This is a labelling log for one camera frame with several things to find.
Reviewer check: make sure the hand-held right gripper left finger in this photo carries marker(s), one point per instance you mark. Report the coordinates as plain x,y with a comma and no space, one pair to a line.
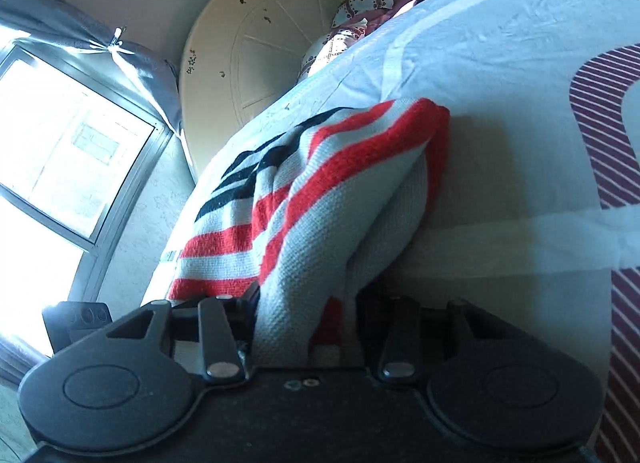
215,325

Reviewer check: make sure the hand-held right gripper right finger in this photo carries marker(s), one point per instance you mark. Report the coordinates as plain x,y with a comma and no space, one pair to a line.
400,330

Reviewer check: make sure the red navy white striped sweater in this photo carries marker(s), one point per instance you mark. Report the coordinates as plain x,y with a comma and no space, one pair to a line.
310,223

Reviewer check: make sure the white blue patterned bed sheet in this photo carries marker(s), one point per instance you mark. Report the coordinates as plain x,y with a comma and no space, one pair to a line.
500,93

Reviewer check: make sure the cream bed headboard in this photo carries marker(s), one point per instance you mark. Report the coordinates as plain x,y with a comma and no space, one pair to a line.
245,53

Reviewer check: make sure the grey curtain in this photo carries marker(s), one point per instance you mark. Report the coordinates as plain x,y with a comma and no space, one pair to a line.
100,28

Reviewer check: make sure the pink floral pillow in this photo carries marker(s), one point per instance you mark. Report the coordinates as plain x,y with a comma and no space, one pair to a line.
330,48

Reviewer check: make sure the window with grey frame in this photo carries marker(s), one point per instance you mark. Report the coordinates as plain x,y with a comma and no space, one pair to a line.
65,143

